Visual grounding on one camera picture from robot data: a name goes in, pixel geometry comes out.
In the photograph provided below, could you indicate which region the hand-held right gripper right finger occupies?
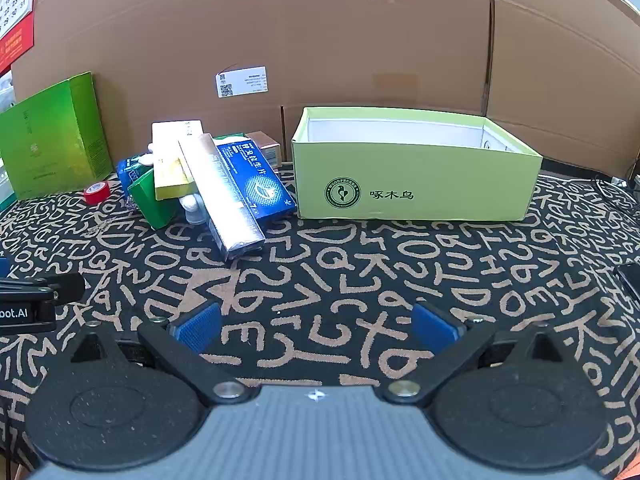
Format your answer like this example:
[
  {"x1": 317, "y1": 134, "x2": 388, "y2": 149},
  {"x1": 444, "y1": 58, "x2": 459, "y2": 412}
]
[{"x1": 382, "y1": 302, "x2": 563, "y2": 407}]

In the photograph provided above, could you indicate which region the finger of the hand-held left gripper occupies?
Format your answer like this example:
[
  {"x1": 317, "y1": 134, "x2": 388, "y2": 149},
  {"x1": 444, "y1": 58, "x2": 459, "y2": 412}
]
[{"x1": 0, "y1": 272, "x2": 86, "y2": 305}]

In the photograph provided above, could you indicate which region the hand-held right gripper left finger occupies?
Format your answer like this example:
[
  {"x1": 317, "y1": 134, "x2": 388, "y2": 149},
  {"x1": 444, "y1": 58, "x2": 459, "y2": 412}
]
[{"x1": 70, "y1": 302, "x2": 257, "y2": 407}]

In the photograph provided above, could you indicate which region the light green shoebox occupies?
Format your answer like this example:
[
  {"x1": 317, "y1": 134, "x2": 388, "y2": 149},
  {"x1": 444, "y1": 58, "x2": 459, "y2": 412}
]
[{"x1": 291, "y1": 106, "x2": 543, "y2": 222}]

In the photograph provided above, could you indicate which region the small brown box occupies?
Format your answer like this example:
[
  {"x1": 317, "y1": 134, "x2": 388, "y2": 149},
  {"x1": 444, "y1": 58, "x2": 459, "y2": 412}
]
[{"x1": 245, "y1": 131, "x2": 282, "y2": 167}]

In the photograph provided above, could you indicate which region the red tape roll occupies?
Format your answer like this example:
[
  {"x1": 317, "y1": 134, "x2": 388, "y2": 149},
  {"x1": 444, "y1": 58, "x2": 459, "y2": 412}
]
[{"x1": 82, "y1": 180, "x2": 112, "y2": 205}]

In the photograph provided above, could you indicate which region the small white bottle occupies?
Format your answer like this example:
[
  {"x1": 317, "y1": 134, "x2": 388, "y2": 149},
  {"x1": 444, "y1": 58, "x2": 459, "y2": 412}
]
[{"x1": 180, "y1": 195, "x2": 209, "y2": 227}]

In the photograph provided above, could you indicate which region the green flat box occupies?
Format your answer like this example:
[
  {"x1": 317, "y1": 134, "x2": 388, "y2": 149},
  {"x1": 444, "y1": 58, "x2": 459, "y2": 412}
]
[{"x1": 127, "y1": 167, "x2": 187, "y2": 231}]

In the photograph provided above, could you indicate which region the long silver box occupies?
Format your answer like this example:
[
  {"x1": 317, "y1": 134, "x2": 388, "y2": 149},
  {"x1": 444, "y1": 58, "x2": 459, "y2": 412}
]
[{"x1": 178, "y1": 132, "x2": 265, "y2": 262}]

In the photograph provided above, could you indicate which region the blue green printed packet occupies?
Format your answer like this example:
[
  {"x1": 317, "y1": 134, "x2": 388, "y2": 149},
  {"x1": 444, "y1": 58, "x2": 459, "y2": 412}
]
[{"x1": 117, "y1": 156, "x2": 156, "y2": 197}]

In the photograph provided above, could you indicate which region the tall green box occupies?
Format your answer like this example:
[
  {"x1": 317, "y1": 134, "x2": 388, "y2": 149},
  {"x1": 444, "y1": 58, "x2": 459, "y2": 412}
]
[{"x1": 0, "y1": 71, "x2": 115, "y2": 202}]

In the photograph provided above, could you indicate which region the blue medicine box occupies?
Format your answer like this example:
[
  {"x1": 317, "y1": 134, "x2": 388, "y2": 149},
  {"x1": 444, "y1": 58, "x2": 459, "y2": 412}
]
[{"x1": 215, "y1": 137, "x2": 297, "y2": 221}]

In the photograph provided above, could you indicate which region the white yellow box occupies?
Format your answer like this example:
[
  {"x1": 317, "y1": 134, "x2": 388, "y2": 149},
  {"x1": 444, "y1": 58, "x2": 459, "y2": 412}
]
[{"x1": 152, "y1": 120, "x2": 204, "y2": 201}]

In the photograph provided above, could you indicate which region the black flat device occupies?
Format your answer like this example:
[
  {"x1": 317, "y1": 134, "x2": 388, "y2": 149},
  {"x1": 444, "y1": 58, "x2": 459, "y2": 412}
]
[{"x1": 616, "y1": 260, "x2": 640, "y2": 293}]

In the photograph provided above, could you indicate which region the white shipping label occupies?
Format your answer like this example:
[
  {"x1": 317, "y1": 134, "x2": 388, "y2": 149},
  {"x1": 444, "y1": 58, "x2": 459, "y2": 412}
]
[{"x1": 216, "y1": 66, "x2": 269, "y2": 98}]

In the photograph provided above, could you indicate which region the large cardboard panel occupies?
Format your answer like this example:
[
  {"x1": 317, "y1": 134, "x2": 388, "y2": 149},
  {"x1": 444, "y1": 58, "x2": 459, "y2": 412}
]
[
  {"x1": 11, "y1": 0, "x2": 496, "y2": 161},
  {"x1": 487, "y1": 0, "x2": 638, "y2": 177}
]

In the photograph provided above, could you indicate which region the red white wall calendar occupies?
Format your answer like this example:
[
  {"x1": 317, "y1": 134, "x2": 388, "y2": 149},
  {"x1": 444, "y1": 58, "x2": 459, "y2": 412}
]
[{"x1": 0, "y1": 0, "x2": 39, "y2": 76}]

